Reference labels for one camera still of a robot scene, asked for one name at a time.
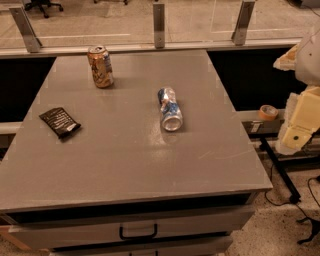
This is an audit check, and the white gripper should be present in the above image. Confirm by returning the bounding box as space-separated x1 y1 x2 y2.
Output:
273 45 320 155

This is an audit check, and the blue silver redbull can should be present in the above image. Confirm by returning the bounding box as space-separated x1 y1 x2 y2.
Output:
158 87 183 132

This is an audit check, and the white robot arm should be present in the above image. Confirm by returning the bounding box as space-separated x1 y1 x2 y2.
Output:
273 25 320 155

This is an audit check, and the gold soda can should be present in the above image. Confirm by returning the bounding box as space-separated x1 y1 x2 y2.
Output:
87 45 114 88

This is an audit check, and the orange tape roll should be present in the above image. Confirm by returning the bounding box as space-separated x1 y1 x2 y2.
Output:
258 105 279 121

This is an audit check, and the black metal stand leg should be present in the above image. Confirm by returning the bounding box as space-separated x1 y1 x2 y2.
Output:
260 137 301 204

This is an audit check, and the grey lower drawer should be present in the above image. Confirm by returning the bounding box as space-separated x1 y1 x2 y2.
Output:
49 236 233 256

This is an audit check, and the grey drawer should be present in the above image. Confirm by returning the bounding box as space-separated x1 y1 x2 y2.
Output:
49 236 233 256
9 205 254 249

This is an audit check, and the black snack packet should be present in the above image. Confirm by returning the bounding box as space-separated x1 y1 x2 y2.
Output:
40 107 81 139

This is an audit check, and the black office chair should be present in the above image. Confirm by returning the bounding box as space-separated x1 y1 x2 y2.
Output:
24 0 64 18

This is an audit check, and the grey upper drawer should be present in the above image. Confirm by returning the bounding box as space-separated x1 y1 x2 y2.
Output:
9 205 254 249

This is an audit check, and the right metal railing bracket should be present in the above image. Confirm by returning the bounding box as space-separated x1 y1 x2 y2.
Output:
231 0 255 46

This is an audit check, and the black floor cable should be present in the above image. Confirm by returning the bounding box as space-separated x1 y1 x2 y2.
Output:
264 163 320 246

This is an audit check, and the black drawer handle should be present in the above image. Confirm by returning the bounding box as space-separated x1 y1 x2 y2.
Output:
119 224 158 241

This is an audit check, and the left metal railing bracket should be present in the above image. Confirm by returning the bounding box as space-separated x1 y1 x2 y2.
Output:
9 7 42 53

